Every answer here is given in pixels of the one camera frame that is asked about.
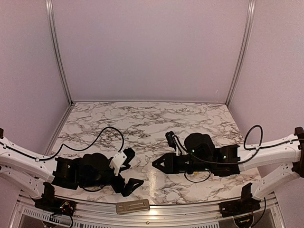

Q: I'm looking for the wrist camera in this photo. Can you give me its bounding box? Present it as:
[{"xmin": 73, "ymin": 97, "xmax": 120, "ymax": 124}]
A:
[
  {"xmin": 165, "ymin": 131, "xmax": 182, "ymax": 156},
  {"xmin": 109, "ymin": 148, "xmax": 135, "ymax": 176}
]

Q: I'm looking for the left aluminium corner post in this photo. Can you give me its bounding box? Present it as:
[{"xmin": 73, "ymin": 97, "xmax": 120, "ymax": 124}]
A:
[{"xmin": 45, "ymin": 0, "xmax": 73, "ymax": 106}]

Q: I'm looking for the right aluminium corner post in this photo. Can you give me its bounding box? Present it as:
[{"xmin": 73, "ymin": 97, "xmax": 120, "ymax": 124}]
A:
[{"xmin": 225, "ymin": 0, "xmax": 256, "ymax": 108}]

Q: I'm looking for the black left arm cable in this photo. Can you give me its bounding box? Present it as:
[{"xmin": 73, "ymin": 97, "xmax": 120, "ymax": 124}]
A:
[{"xmin": 0, "ymin": 127, "xmax": 124, "ymax": 162}]

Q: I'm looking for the aluminium corner post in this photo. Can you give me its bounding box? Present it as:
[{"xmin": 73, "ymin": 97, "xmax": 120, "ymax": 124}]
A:
[
  {"xmin": 225, "ymin": 0, "xmax": 256, "ymax": 108},
  {"xmin": 45, "ymin": 0, "xmax": 73, "ymax": 106}
]

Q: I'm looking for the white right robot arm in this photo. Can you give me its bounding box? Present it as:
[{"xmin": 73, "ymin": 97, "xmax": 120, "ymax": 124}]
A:
[{"xmin": 152, "ymin": 127, "xmax": 304, "ymax": 213}]

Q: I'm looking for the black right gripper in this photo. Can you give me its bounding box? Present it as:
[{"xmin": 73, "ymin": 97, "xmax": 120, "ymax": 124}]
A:
[{"xmin": 152, "ymin": 152, "xmax": 213, "ymax": 174}]

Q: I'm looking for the white remote control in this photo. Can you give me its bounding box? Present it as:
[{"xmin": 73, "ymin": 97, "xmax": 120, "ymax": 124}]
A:
[{"xmin": 115, "ymin": 199, "xmax": 150, "ymax": 214}]

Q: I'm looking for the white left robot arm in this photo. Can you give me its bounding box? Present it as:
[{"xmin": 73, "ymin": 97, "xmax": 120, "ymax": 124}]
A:
[{"xmin": 0, "ymin": 136, "xmax": 144, "ymax": 197}]

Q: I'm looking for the aluminium front table rail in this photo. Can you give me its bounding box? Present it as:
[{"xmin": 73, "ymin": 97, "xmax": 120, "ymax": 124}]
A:
[{"xmin": 9, "ymin": 190, "xmax": 285, "ymax": 228}]

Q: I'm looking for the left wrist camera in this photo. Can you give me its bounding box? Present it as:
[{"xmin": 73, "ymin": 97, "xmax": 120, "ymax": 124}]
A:
[{"xmin": 109, "ymin": 148, "xmax": 135, "ymax": 176}]

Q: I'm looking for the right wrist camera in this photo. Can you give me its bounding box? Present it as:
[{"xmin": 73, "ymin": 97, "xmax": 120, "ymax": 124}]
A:
[{"xmin": 165, "ymin": 131, "xmax": 182, "ymax": 156}]

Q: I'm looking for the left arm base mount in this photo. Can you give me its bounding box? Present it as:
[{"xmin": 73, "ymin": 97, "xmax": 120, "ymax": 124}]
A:
[{"xmin": 32, "ymin": 182, "xmax": 76, "ymax": 217}]

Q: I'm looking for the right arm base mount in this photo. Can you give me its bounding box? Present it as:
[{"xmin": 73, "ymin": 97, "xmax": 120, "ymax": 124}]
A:
[{"xmin": 219, "ymin": 183, "xmax": 261, "ymax": 218}]

